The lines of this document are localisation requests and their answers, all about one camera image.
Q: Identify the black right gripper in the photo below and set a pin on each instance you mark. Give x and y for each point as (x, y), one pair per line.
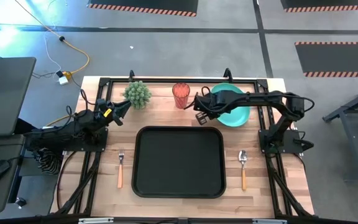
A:
(208, 104)

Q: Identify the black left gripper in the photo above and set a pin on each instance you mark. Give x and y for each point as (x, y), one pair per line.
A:
(110, 112)

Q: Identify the orange faceted plastic cup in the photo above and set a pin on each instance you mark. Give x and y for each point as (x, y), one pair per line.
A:
(181, 93)

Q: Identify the teal round plate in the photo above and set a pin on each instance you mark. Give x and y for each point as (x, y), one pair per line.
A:
(235, 116)

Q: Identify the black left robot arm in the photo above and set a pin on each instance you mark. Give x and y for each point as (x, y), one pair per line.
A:
(73, 127)

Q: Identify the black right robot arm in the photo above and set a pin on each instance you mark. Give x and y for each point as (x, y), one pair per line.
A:
(259, 99)

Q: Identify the black plastic serving tray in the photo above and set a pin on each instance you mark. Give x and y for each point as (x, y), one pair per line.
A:
(179, 161)

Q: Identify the green succulent in pot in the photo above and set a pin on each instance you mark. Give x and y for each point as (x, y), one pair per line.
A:
(137, 93)

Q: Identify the white power adapter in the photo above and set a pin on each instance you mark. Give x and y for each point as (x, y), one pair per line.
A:
(63, 81)

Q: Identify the black and white striped coil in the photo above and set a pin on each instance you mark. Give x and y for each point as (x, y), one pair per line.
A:
(50, 161)

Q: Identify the black mat with hazard stripes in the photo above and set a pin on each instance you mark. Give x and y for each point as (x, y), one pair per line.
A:
(328, 3)
(141, 4)
(337, 57)

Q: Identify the dark grey desk top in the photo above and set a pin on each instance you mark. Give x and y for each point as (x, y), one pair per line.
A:
(5, 96)

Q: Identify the small black caster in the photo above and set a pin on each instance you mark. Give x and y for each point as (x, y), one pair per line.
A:
(20, 202)

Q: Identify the dark grey metal stand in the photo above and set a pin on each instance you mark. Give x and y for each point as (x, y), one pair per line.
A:
(350, 146)

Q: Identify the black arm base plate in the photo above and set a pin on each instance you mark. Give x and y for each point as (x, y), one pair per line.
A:
(99, 144)
(287, 140)

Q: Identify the silver metal bracket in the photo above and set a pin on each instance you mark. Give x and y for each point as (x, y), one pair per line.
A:
(269, 221)
(95, 220)

